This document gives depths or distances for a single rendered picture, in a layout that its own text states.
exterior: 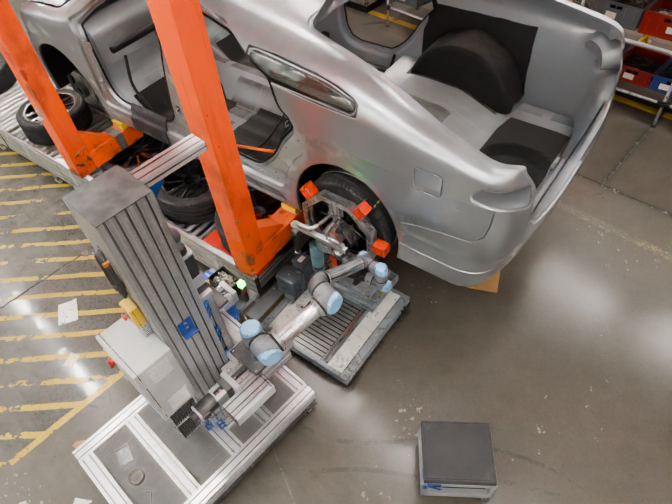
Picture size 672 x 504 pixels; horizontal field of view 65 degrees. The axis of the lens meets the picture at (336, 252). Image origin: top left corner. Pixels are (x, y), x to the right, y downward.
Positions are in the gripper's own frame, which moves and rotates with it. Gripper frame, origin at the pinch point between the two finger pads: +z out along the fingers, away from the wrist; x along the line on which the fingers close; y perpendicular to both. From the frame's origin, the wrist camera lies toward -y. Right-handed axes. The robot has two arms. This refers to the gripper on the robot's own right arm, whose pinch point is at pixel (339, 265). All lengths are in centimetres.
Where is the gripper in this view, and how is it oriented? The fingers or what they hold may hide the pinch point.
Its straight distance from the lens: 324.0
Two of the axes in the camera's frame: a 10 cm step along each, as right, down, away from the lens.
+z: -8.2, -4.0, 4.1
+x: -5.6, 6.4, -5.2
